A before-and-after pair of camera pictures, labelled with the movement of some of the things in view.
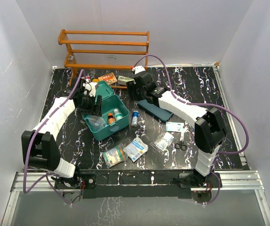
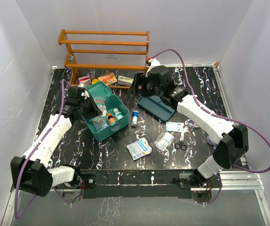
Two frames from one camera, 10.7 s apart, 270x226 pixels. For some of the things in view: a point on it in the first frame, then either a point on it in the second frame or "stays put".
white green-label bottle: (117, 115) stays put
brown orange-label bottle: (110, 118) stays put
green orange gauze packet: (114, 155) to (101, 103)
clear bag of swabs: (162, 142) stays put
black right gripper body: (140, 90) to (151, 88)
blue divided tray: (155, 111) stays put
